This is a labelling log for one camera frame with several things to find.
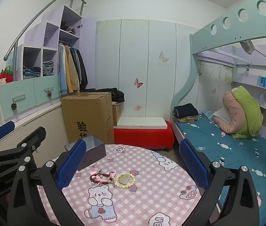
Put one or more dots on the white board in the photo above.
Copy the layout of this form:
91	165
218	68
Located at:
140	122

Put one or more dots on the folded blue jeans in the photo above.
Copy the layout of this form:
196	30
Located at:
31	71

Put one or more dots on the small blue box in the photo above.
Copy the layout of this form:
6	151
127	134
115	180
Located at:
262	81

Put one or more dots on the grey clip lamp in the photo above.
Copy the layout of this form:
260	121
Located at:
247	47

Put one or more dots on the pine cone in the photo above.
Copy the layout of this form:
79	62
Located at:
49	94
13	106

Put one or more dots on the mint bunk bed frame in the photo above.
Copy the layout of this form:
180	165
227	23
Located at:
217	28

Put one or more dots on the folded dark clothes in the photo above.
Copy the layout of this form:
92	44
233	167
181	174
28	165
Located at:
186	110

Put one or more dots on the grey tin box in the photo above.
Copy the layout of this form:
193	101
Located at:
95	151

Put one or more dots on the yellow hanging jacket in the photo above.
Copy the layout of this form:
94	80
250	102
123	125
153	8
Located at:
71	73

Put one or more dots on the white wardrobe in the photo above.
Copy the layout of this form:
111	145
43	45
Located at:
133	51

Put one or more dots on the black clothes pile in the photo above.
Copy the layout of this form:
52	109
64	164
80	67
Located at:
117	95

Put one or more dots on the beige cabinet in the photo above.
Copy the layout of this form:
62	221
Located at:
41	120

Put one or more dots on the pink butterfly sticker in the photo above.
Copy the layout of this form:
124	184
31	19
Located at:
138	83

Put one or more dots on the pink pillow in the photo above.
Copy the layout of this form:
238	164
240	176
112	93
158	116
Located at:
231	106

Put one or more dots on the small cardboard box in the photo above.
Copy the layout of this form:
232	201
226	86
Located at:
116	113

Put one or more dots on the folded grey clothes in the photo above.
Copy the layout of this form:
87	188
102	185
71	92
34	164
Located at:
47	68

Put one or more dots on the green blanket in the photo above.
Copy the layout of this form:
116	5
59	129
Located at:
248	110

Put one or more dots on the mint drawer cabinet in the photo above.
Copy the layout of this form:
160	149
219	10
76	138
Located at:
24	91

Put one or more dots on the lilac staircase cabinet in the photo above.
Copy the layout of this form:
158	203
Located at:
50	31

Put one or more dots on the large cardboard box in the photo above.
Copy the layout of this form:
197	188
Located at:
88	113

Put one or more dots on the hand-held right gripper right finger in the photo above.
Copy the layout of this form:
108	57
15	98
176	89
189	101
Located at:
193	166

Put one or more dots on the pink checked tablecloth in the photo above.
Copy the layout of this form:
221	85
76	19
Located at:
147	193

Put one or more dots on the blue printed bedsheet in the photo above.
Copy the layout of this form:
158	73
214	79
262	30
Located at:
241	150

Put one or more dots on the red strawberry plush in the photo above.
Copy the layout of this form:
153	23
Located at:
6	76

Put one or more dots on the dark hanging jackets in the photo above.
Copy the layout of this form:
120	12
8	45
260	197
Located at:
82	70

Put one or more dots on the light blue hanging shirt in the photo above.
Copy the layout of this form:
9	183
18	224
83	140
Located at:
62	73

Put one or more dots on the white pillow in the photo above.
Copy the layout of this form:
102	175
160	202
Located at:
221	115

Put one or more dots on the folded tan clothes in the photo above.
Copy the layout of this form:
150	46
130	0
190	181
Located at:
187	119

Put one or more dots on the grey metal handrail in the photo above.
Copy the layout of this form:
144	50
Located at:
17	42

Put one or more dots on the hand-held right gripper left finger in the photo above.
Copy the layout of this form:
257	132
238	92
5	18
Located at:
71	164

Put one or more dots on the cream butterfly sticker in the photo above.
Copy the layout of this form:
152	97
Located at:
163	57

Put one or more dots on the red storage box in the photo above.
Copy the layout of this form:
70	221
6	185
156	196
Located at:
142	137

